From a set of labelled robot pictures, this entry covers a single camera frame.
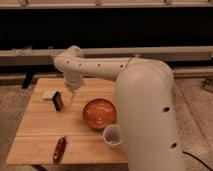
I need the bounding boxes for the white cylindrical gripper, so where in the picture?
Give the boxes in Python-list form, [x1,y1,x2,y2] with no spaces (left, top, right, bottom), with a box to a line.
[64,72,83,105]

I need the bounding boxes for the orange bowl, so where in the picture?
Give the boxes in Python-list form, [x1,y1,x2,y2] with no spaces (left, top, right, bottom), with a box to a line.
[82,99,117,129]

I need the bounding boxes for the black cable on floor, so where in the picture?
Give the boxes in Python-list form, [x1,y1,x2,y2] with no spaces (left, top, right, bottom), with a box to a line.
[181,150,213,171]

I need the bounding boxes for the white plastic cup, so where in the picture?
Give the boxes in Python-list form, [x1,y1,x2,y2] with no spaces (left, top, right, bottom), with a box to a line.
[102,124,123,149]

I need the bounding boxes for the dark red sausage toy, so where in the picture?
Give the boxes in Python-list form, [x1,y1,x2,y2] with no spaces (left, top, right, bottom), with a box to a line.
[53,137,67,164]

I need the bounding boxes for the black and white eraser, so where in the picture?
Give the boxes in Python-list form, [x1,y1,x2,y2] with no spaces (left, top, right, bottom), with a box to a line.
[42,90,64,112]

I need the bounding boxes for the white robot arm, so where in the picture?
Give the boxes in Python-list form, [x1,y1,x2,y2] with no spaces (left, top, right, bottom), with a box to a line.
[54,46,185,171]

